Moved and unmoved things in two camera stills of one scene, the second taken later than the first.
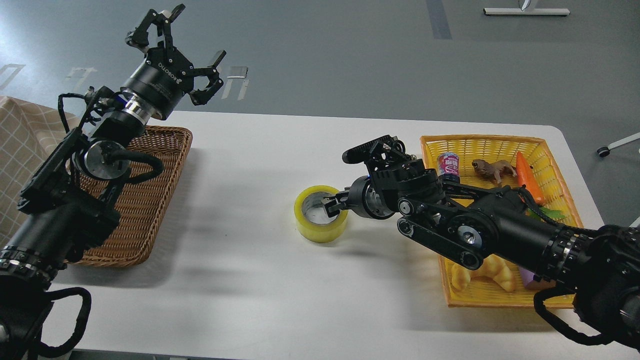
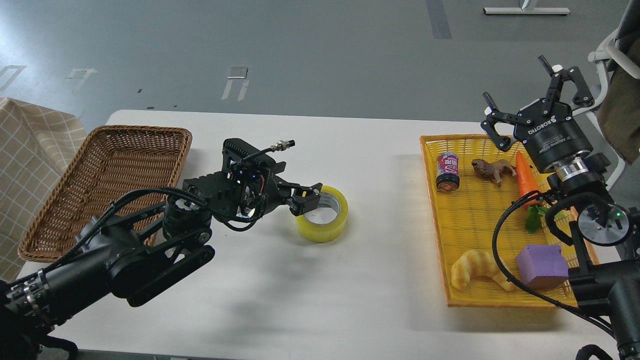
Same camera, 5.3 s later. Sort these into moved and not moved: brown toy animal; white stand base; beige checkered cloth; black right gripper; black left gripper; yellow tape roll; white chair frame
Moved: black left gripper; white chair frame; black right gripper
Not moved: yellow tape roll; white stand base; brown toy animal; beige checkered cloth
